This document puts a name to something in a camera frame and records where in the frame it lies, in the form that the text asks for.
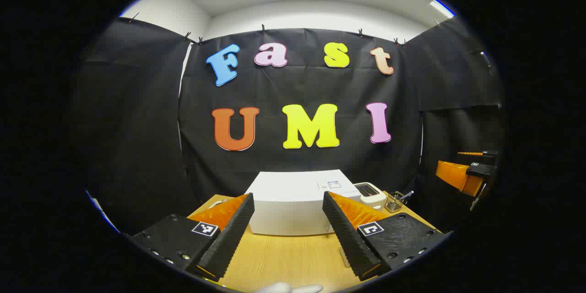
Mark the small ceiling light panel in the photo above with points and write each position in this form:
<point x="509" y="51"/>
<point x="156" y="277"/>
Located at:
<point x="442" y="8"/>

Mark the black backdrop cloth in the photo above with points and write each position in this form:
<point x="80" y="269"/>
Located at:
<point x="297" y="87"/>

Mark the white microwave oven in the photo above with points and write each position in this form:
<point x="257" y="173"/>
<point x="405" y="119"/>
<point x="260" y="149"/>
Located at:
<point x="293" y="192"/>

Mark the cream toaster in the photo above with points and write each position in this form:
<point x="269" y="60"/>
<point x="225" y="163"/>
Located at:
<point x="373" y="199"/>

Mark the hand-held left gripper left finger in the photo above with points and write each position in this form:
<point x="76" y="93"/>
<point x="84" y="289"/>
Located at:
<point x="231" y="238"/>

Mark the striped straw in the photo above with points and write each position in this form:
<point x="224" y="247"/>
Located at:
<point x="407" y="195"/>

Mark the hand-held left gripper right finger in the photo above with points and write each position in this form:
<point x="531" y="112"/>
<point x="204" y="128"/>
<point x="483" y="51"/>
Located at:
<point x="345" y="233"/>

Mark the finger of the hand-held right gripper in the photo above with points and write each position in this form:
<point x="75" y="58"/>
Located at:
<point x="490" y="153"/>
<point x="458" y="176"/>

